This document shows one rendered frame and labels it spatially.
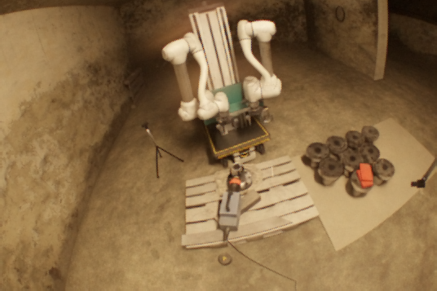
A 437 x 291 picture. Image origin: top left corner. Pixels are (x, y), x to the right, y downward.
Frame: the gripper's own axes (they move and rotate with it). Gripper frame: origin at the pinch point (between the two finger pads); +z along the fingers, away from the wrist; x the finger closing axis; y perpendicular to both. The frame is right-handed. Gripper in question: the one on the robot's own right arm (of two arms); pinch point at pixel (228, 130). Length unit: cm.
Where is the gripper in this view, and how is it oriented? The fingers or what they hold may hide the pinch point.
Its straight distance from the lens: 168.8
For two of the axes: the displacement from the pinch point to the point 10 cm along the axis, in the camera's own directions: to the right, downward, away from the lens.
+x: -9.4, 3.2, -0.8
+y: -2.5, -5.2, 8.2
